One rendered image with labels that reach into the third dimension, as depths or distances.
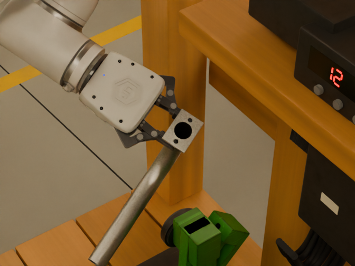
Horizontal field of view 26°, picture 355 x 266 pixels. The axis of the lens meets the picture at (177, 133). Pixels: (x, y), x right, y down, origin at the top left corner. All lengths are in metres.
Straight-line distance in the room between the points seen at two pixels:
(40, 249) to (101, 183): 1.35
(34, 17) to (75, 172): 1.87
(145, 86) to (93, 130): 2.03
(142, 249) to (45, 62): 0.57
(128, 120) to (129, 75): 0.07
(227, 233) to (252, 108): 0.25
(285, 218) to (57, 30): 0.47
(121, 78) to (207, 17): 0.19
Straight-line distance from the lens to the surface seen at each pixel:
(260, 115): 1.38
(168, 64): 1.41
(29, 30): 1.16
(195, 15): 1.04
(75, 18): 1.16
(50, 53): 1.15
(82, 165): 3.02
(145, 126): 1.15
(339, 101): 0.88
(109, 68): 1.15
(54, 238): 1.63
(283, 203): 1.26
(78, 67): 1.14
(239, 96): 1.41
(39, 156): 3.08
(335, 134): 0.87
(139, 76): 1.15
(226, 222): 1.28
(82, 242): 1.61
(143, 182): 1.26
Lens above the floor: 2.12
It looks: 42 degrees down
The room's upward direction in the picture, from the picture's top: straight up
